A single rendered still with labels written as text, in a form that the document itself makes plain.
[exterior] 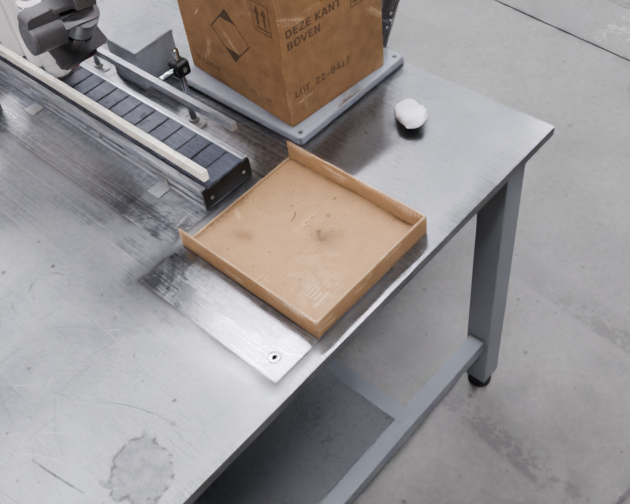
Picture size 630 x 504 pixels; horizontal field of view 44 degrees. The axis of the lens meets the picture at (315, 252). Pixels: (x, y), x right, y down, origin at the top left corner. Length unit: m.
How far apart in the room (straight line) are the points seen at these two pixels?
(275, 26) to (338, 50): 0.17
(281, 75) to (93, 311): 0.50
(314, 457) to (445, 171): 0.71
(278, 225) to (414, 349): 0.91
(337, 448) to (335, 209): 0.63
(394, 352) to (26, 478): 1.20
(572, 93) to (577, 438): 1.31
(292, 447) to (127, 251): 0.64
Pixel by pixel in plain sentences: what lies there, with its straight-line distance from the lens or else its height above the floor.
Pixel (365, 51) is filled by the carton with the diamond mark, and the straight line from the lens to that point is 1.50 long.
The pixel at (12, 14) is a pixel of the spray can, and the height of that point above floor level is 1.01.
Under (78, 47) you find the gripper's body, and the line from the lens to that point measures 1.47.
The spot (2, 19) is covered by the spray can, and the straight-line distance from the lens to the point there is 1.70.
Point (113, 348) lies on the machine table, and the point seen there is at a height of 0.83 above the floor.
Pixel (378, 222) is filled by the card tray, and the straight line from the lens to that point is 1.28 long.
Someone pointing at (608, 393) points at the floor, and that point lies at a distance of 2.11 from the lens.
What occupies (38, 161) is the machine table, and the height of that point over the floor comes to 0.83.
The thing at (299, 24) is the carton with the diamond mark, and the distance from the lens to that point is 1.34.
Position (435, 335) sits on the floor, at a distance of 2.15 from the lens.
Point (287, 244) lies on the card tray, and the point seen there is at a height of 0.83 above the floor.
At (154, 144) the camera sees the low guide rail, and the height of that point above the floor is 0.91.
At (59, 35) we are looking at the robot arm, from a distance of 1.39.
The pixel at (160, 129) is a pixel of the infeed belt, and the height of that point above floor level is 0.88.
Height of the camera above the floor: 1.78
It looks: 49 degrees down
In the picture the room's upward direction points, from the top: 9 degrees counter-clockwise
